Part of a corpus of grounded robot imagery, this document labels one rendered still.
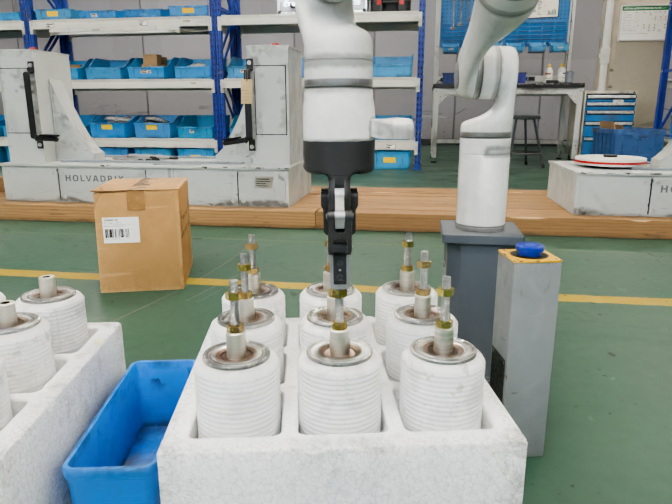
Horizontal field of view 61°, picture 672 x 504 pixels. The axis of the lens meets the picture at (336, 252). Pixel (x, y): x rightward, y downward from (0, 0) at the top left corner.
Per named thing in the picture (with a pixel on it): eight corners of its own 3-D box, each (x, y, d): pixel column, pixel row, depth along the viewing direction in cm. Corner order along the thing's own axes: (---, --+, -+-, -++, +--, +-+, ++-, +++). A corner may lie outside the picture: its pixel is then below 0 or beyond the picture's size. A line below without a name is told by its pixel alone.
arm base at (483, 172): (454, 222, 116) (458, 136, 112) (501, 224, 114) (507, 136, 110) (456, 232, 107) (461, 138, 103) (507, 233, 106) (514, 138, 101)
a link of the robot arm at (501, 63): (512, 48, 107) (505, 142, 111) (460, 48, 107) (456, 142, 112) (525, 43, 98) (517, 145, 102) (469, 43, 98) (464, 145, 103)
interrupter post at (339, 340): (351, 358, 65) (351, 331, 64) (330, 360, 65) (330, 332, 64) (347, 350, 67) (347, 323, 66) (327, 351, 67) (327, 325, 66)
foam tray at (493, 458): (217, 415, 101) (212, 318, 97) (437, 408, 103) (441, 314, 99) (167, 598, 63) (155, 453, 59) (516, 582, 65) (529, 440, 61)
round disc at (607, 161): (566, 163, 281) (567, 151, 280) (632, 164, 277) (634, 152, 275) (583, 169, 252) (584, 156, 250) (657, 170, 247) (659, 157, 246)
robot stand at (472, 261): (434, 354, 126) (440, 219, 119) (503, 358, 124) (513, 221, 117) (435, 385, 112) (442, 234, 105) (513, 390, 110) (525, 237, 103)
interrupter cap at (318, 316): (300, 327, 74) (299, 322, 74) (314, 308, 82) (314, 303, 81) (357, 332, 73) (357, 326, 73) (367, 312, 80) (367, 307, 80)
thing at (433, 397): (403, 515, 66) (408, 370, 62) (392, 465, 75) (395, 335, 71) (486, 513, 66) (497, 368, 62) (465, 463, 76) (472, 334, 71)
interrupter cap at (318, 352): (379, 366, 63) (379, 360, 63) (310, 372, 62) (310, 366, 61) (364, 340, 70) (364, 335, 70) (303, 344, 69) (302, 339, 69)
